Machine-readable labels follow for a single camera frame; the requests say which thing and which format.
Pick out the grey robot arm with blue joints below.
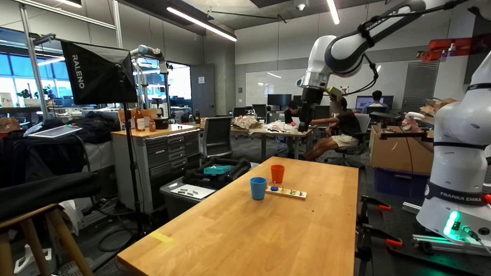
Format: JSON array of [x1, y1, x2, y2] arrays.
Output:
[[129, 44, 172, 116]]

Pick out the orange cup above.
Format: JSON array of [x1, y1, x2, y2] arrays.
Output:
[[270, 164, 285, 184]]

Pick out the blue cup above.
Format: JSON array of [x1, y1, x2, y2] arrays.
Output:
[[250, 177, 267, 200]]

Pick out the person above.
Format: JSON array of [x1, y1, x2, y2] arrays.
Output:
[[362, 90, 389, 114], [283, 100, 302, 124], [303, 97, 362, 162]]

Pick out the black monitor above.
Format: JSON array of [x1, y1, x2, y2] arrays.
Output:
[[267, 94, 292, 107]]

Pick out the wooden table with clutter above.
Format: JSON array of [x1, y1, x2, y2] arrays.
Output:
[[230, 115, 318, 162]]

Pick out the lit monitor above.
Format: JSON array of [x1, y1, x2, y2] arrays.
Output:
[[355, 95, 395, 111]]

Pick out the black office chair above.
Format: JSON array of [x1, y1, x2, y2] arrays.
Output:
[[325, 113, 371, 168]]

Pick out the long ceiling light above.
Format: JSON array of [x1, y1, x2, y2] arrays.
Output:
[[326, 0, 340, 25], [166, 7, 237, 42]]

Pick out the wooden peg board toy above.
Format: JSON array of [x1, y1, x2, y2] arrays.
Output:
[[265, 182, 307, 200]]

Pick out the person's hand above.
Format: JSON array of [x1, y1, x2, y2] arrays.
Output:
[[401, 117, 422, 133]]

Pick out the grey mesh office chair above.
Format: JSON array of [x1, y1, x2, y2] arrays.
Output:
[[202, 116, 234, 160]]

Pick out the hand controller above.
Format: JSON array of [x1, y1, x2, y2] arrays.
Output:
[[404, 111, 425, 131]]

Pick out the cardboard box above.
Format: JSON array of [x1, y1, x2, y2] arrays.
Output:
[[369, 124, 435, 176]]

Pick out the grey door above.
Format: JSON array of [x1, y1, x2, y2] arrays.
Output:
[[190, 64, 216, 118]]

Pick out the black case with teal insert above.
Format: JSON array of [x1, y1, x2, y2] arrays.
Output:
[[182, 157, 252, 189]]

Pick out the black clamp with orange tips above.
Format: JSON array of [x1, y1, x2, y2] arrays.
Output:
[[356, 223, 404, 248], [360, 195, 392, 212]]

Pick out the blue storage bin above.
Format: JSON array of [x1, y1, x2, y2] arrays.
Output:
[[373, 167, 430, 199]]

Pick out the white sheet with small parts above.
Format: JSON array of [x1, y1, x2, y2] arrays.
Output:
[[170, 184, 216, 199]]

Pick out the black pot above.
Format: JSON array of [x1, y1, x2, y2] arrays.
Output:
[[153, 114, 170, 130]]

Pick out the grey tool cabinet with wooden top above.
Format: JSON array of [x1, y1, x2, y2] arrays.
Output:
[[111, 124, 202, 214]]

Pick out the grey storage bin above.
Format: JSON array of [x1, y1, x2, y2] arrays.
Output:
[[160, 178, 216, 220]]

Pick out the brown glass bottle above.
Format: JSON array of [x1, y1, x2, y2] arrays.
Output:
[[134, 107, 146, 132]]

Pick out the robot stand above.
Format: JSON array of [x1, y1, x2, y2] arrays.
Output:
[[356, 195, 491, 276]]

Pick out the yellow tape strip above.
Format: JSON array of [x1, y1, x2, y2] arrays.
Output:
[[149, 231, 174, 244]]

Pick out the black softbox light on stand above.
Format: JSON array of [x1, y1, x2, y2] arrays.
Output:
[[60, 40, 148, 235]]

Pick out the white tablet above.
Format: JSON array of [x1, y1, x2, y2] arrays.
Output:
[[28, 125, 83, 138]]

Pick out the heap of black cloth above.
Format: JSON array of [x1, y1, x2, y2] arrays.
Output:
[[0, 112, 120, 223]]

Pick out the window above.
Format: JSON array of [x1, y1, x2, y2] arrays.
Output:
[[0, 51, 70, 108]]

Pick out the wooden stool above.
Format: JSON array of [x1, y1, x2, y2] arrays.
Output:
[[0, 203, 95, 276]]

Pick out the camera on mount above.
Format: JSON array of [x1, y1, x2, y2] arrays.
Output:
[[369, 111, 435, 141]]

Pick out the aluminium rail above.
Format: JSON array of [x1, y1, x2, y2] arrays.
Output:
[[412, 234, 491, 255]]

